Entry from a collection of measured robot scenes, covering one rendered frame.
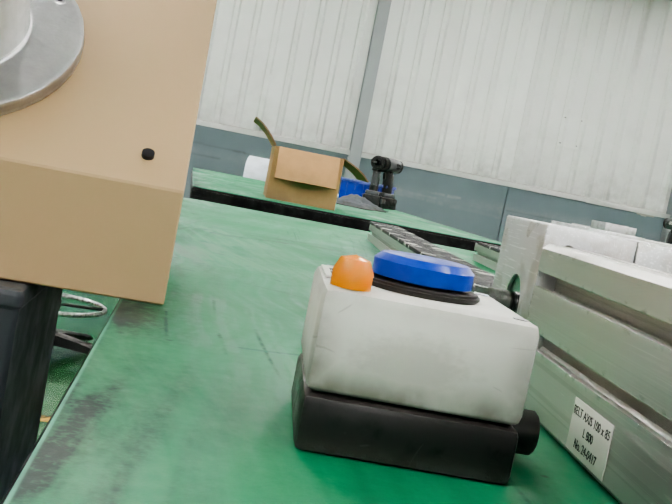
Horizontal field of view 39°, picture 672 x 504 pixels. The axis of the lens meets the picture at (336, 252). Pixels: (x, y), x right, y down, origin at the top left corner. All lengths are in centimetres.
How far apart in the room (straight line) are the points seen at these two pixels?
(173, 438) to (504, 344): 12
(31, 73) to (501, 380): 39
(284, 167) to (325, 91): 898
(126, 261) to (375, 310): 28
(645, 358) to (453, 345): 7
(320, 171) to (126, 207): 211
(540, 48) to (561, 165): 148
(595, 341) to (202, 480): 19
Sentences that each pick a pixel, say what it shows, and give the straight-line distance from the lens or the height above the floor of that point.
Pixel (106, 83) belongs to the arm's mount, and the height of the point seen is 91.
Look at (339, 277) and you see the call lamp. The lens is 34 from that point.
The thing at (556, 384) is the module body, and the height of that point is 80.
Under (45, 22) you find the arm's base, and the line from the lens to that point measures 68.
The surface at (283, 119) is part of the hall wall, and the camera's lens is 1155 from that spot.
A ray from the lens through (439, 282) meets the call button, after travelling 36.
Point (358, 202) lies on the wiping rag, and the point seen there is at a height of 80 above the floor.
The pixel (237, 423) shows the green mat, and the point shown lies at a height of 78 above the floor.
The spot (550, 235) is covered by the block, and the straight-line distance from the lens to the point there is 51.
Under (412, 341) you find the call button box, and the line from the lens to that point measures 34.
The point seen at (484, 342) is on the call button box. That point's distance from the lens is 34.
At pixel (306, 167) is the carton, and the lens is 268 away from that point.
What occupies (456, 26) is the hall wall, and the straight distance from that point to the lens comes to 1199.
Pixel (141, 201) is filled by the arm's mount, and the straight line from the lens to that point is 59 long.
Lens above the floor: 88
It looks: 4 degrees down
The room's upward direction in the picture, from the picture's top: 11 degrees clockwise
